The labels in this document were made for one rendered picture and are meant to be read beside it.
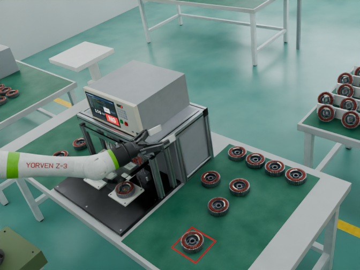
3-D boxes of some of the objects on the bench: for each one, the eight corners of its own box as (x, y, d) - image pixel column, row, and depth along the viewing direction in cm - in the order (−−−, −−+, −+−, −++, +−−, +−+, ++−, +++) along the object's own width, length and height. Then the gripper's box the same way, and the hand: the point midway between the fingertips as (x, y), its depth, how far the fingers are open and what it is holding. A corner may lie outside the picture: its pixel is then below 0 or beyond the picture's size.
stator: (89, 148, 267) (87, 144, 265) (73, 151, 266) (71, 147, 264) (90, 139, 276) (88, 135, 274) (74, 142, 276) (73, 138, 274)
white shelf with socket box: (94, 121, 295) (76, 67, 269) (67, 109, 318) (48, 58, 292) (127, 100, 315) (113, 48, 288) (100, 90, 337) (84, 40, 311)
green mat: (216, 309, 159) (216, 309, 158) (120, 241, 196) (120, 241, 196) (320, 178, 210) (320, 178, 210) (229, 143, 247) (229, 143, 247)
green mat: (50, 190, 237) (50, 190, 237) (4, 157, 274) (4, 157, 274) (155, 115, 288) (155, 115, 288) (105, 97, 326) (105, 96, 325)
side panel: (185, 184, 223) (175, 139, 205) (181, 181, 225) (172, 137, 206) (214, 157, 238) (208, 114, 220) (210, 156, 240) (204, 112, 222)
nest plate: (125, 207, 212) (125, 205, 211) (108, 196, 221) (107, 194, 221) (144, 190, 220) (144, 189, 220) (127, 181, 229) (127, 179, 229)
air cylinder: (145, 184, 225) (143, 177, 222) (136, 179, 230) (135, 172, 226) (151, 178, 228) (149, 171, 225) (143, 174, 232) (141, 167, 229)
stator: (224, 178, 221) (223, 173, 219) (214, 190, 215) (213, 186, 212) (208, 172, 227) (207, 167, 225) (197, 184, 221) (196, 179, 219)
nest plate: (98, 190, 227) (98, 188, 226) (83, 180, 236) (83, 179, 235) (117, 175, 235) (117, 174, 234) (102, 167, 244) (102, 165, 244)
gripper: (134, 156, 155) (179, 133, 162) (113, 135, 175) (154, 116, 183) (140, 171, 159) (183, 148, 166) (118, 149, 179) (158, 129, 186)
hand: (166, 132), depth 174 cm, fingers open, 13 cm apart
